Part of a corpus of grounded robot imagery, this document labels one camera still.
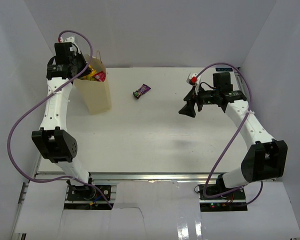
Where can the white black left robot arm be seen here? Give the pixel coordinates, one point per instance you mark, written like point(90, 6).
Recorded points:
point(52, 139)

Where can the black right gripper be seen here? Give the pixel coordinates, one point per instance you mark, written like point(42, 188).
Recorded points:
point(191, 98)

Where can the white front cover panel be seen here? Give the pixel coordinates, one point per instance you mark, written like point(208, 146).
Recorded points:
point(155, 211)

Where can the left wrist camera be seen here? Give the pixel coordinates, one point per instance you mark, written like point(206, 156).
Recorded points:
point(73, 45)

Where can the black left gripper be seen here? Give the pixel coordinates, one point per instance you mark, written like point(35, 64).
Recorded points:
point(79, 56)

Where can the beige paper bag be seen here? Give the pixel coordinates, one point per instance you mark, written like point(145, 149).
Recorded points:
point(95, 94)

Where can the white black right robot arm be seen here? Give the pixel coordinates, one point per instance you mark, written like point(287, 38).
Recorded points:
point(265, 158)

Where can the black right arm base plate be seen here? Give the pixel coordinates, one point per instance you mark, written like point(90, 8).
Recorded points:
point(215, 194)

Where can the aluminium table edge rail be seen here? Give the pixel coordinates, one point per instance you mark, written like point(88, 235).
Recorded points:
point(150, 176)

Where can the green Fox's spring candy bag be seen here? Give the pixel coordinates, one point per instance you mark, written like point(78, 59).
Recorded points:
point(90, 75)

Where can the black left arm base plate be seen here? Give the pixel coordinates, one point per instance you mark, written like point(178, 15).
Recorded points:
point(87, 193)

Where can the red small snack packet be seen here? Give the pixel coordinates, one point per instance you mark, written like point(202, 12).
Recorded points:
point(100, 76)

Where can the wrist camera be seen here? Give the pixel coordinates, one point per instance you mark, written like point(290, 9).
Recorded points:
point(222, 81)
point(73, 45)

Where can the purple small candy packet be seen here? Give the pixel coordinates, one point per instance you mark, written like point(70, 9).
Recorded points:
point(141, 91)

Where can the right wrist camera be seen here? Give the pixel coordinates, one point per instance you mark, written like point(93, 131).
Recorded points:
point(222, 81)

